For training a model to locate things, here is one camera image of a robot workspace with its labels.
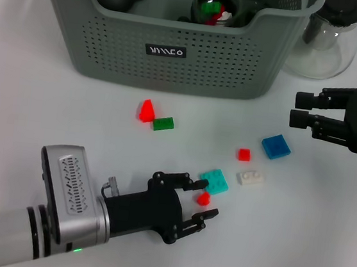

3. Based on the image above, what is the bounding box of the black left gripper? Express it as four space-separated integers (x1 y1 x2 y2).
100 163 224 250

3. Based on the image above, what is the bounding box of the small orange-red sloped brick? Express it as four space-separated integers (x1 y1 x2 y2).
196 192 213 207

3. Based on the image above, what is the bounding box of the teal square brick plate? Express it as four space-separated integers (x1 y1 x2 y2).
197 167 231 198

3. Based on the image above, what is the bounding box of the green toy brick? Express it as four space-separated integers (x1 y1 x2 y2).
152 115 177 134
202 0 222 16

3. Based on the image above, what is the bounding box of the orange-red slope brick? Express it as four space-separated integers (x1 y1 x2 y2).
136 98 157 124

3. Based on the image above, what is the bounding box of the dark red toy brick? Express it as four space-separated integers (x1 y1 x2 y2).
204 12 224 27

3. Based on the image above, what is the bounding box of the grey-green perforated storage bin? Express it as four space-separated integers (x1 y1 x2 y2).
22 0 325 109

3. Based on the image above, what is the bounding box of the blue square brick plate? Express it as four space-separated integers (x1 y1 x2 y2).
259 132 294 162

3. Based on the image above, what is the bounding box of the glass carafe with black lid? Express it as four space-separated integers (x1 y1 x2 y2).
281 0 357 84

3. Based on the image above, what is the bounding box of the wide white toy brick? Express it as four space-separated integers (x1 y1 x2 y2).
236 168 266 189

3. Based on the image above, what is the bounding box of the small orange-red square brick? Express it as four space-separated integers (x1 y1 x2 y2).
237 147 252 163

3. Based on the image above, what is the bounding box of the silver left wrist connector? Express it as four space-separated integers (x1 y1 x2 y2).
100 175 123 198

